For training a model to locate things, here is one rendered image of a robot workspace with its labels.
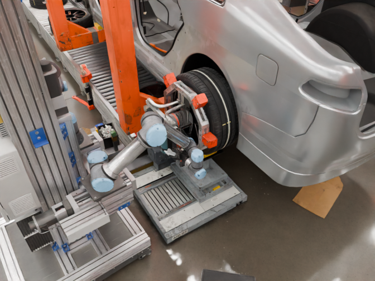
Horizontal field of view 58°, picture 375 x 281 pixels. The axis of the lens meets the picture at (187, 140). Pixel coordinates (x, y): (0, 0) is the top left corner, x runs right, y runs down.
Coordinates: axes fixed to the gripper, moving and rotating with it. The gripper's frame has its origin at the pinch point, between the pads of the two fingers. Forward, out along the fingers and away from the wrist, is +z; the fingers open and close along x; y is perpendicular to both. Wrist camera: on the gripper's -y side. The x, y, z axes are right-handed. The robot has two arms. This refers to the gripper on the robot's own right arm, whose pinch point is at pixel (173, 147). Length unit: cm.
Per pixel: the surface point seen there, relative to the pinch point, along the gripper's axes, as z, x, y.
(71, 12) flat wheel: 404, -52, -37
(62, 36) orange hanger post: 258, 1, -11
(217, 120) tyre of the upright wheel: -8.3, -31.9, 15.2
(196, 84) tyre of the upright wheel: 15.5, -30.1, 33.1
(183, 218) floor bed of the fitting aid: -8, -2, -75
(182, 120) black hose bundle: 2.9, -9.6, 17.6
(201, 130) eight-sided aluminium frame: -4.9, -20.7, 9.4
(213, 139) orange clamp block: -13.3, -24.9, 5.2
